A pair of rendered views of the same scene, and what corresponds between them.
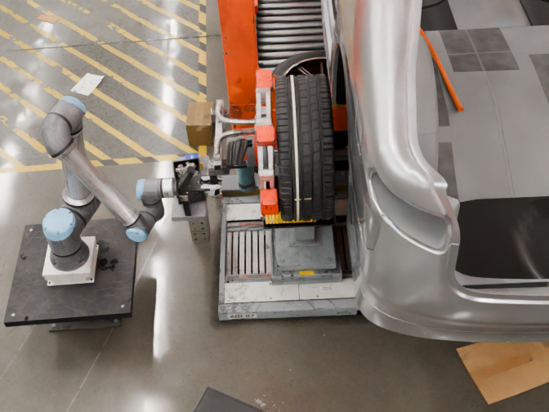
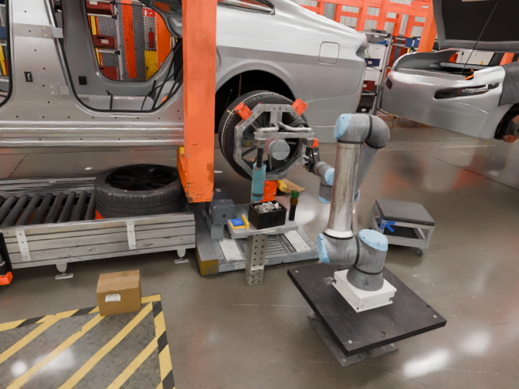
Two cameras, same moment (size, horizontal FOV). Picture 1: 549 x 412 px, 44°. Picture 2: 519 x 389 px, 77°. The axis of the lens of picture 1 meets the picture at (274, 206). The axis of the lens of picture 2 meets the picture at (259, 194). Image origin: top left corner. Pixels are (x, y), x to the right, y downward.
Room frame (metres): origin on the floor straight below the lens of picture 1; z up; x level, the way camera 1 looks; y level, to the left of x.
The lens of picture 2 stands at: (3.15, 2.11, 1.47)
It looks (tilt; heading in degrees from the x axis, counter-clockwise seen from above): 24 degrees down; 248
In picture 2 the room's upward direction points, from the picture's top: 5 degrees clockwise
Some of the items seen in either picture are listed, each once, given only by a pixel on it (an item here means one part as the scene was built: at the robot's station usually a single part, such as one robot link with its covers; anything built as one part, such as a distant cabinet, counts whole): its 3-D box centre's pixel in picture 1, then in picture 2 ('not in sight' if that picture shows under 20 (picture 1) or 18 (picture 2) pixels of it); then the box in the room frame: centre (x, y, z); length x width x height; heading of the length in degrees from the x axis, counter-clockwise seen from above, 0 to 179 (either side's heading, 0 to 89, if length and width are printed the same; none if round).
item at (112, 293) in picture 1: (82, 283); (355, 313); (2.06, 1.01, 0.15); 0.60 x 0.60 x 0.30; 1
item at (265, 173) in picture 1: (266, 150); (271, 143); (2.25, 0.02, 0.85); 0.54 x 0.07 x 0.54; 179
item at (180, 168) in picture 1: (189, 180); (267, 213); (2.41, 0.43, 0.51); 0.20 x 0.14 x 0.13; 8
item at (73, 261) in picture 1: (68, 249); (366, 272); (2.06, 1.01, 0.43); 0.19 x 0.19 x 0.10
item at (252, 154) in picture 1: (250, 150); (275, 146); (2.25, 0.09, 0.85); 0.21 x 0.14 x 0.14; 89
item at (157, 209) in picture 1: (152, 208); (327, 192); (2.07, 0.56, 0.69); 0.12 x 0.09 x 0.12; 159
